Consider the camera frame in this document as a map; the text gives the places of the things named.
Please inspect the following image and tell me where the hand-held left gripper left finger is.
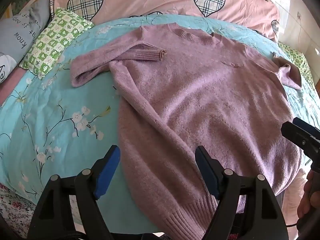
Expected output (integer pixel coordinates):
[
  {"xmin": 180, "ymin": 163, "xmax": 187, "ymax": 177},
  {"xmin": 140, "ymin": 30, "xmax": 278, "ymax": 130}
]
[{"xmin": 29, "ymin": 144, "xmax": 121, "ymax": 240}]

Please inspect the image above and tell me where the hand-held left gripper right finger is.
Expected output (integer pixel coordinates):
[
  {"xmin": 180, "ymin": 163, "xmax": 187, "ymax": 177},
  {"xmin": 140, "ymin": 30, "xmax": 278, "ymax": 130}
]
[{"xmin": 194, "ymin": 145, "xmax": 285, "ymax": 240}]

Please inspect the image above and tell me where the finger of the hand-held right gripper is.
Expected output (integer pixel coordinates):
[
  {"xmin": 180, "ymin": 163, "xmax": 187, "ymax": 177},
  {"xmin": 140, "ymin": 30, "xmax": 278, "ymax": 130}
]
[{"xmin": 280, "ymin": 117, "xmax": 320, "ymax": 157}]

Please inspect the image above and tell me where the purple knit sweater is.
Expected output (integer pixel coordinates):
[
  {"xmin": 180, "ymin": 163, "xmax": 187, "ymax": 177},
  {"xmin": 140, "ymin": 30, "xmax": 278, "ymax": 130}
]
[{"xmin": 71, "ymin": 22, "xmax": 304, "ymax": 240}]

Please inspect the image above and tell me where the person's right hand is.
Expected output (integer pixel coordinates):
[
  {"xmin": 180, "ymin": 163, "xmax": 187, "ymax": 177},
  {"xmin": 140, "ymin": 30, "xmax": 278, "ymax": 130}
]
[{"xmin": 297, "ymin": 169, "xmax": 320, "ymax": 221}]

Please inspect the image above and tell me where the green checkered pillow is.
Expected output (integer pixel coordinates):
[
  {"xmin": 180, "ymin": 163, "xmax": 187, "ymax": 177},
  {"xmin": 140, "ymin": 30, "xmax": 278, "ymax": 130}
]
[
  {"xmin": 19, "ymin": 7, "xmax": 94, "ymax": 80},
  {"xmin": 278, "ymin": 42, "xmax": 317, "ymax": 88}
]

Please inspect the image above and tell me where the teal floral bedsheet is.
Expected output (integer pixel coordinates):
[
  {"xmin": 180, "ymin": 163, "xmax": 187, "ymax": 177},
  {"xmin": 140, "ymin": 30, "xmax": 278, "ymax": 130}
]
[{"xmin": 0, "ymin": 14, "xmax": 320, "ymax": 233}]

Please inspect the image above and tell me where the small-flower print bed cover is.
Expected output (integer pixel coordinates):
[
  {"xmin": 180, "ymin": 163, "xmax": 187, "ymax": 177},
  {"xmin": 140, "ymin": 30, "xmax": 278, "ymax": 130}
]
[{"xmin": 0, "ymin": 182, "xmax": 84, "ymax": 240}]

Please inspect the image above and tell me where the grey printed pillow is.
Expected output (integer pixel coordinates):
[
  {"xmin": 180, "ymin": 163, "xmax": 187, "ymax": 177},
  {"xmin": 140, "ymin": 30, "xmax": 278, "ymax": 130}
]
[{"xmin": 0, "ymin": 0, "xmax": 52, "ymax": 85}]

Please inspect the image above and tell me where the pink quilt with plaid hearts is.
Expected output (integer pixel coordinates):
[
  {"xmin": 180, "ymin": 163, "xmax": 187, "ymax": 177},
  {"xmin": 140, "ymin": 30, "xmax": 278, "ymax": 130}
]
[{"xmin": 49, "ymin": 0, "xmax": 280, "ymax": 43}]

